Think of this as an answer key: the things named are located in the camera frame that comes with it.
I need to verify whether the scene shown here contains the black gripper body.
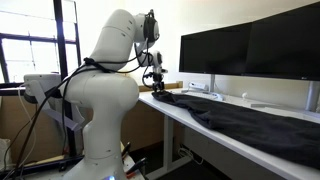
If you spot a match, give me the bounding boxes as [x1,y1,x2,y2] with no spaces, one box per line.
[153,73,164,88]

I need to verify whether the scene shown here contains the dark grey trousers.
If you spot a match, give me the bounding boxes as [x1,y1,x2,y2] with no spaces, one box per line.
[152,91,320,169]

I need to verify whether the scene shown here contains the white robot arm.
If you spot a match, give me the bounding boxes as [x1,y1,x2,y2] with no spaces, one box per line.
[60,9,159,180]

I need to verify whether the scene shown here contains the white device on table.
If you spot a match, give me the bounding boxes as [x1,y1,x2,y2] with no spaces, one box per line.
[188,82,208,91]

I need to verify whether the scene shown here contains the silver monitor stand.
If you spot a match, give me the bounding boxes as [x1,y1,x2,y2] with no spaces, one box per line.
[249,80,320,112]
[181,73,225,102]

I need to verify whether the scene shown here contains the left black monitor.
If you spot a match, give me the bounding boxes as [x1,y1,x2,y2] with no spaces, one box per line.
[179,23,252,76]

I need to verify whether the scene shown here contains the black monitor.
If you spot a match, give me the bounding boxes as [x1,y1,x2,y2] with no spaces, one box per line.
[179,23,252,76]
[246,2,320,81]

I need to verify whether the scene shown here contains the white desk leg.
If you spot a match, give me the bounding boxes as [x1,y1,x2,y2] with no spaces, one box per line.
[146,115,191,180]

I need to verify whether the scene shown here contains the small white figurine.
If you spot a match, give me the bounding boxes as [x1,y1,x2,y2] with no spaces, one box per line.
[242,92,248,100]

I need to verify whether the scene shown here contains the white box on stand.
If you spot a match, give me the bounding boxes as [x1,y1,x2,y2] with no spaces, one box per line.
[24,73,61,103]

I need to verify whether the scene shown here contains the right black monitor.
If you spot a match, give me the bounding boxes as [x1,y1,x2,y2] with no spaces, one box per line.
[246,2,320,81]

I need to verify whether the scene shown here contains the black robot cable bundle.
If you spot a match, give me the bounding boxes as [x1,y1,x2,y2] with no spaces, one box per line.
[6,38,154,180]

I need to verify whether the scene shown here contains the black window frame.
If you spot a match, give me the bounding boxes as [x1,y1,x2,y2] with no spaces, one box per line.
[0,0,83,158]

